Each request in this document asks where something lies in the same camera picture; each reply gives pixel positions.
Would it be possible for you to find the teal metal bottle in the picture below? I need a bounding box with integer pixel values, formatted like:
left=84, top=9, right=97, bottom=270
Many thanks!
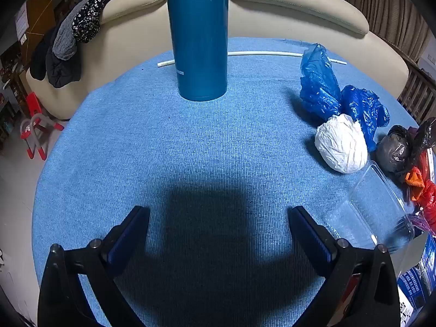
left=165, top=0, right=229, bottom=102

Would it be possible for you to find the grey cloth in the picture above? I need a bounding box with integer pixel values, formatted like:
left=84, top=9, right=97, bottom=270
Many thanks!
left=52, top=0, right=92, bottom=60

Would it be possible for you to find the orange plastic bag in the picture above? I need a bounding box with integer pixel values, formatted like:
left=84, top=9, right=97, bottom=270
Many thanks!
left=404, top=167, right=426, bottom=202

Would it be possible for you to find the red plastic bag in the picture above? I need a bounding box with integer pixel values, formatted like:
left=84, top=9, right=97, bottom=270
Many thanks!
left=417, top=150, right=436, bottom=235

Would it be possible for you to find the white plastic bag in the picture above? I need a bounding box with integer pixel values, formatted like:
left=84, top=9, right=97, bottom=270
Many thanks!
left=314, top=114, right=369, bottom=175

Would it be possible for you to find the beige curtain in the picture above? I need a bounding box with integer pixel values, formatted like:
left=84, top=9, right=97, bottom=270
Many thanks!
left=339, top=0, right=436, bottom=62

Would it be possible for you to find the black plastic bag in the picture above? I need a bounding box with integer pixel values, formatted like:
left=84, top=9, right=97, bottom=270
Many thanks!
left=376, top=117, right=436, bottom=174

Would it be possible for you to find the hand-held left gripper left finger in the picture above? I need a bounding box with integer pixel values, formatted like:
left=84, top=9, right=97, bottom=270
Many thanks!
left=37, top=205, right=151, bottom=327

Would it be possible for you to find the cream leather sofa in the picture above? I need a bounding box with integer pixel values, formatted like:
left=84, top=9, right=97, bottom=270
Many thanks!
left=25, top=0, right=409, bottom=121

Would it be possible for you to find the clear plastic container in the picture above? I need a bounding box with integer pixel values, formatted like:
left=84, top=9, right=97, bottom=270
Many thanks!
left=323, top=161, right=416, bottom=253

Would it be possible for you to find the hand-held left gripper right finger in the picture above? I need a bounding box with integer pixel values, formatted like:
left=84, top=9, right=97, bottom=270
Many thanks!
left=288, top=206, right=402, bottom=327

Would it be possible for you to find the dark blue plastic bag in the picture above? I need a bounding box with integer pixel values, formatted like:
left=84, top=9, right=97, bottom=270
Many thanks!
left=340, top=85, right=390, bottom=153

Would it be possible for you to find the light blue plastic bag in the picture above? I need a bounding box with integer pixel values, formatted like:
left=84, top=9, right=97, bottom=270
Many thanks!
left=300, top=43, right=342, bottom=120

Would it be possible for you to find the red plastic stool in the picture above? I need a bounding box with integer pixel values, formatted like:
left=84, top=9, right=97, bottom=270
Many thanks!
left=20, top=92, right=65, bottom=161

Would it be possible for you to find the brown wooden cabinet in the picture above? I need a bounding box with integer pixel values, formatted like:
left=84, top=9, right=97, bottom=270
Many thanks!
left=15, top=0, right=55, bottom=62

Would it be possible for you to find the blue printed box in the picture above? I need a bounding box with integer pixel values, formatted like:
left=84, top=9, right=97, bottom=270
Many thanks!
left=397, top=233, right=436, bottom=327

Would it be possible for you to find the purple plastic wrapper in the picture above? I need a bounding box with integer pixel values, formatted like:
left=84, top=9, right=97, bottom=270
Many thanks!
left=410, top=211, right=431, bottom=232

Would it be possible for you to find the wooden crib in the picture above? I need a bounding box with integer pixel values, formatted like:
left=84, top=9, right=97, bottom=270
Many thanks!
left=397, top=58, right=436, bottom=120

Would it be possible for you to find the blue tablecloth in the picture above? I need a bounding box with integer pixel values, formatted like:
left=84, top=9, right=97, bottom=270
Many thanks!
left=32, top=36, right=430, bottom=327

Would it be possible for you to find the dark cluttered shelf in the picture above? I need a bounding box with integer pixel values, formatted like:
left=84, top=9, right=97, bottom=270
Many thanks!
left=0, top=51, right=22, bottom=144

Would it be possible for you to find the white plastic tube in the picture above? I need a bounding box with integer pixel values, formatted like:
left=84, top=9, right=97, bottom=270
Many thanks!
left=158, top=50, right=347, bottom=69

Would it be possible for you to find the black floral cloth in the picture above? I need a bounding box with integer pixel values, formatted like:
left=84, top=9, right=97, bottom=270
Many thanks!
left=71, top=0, right=167, bottom=44

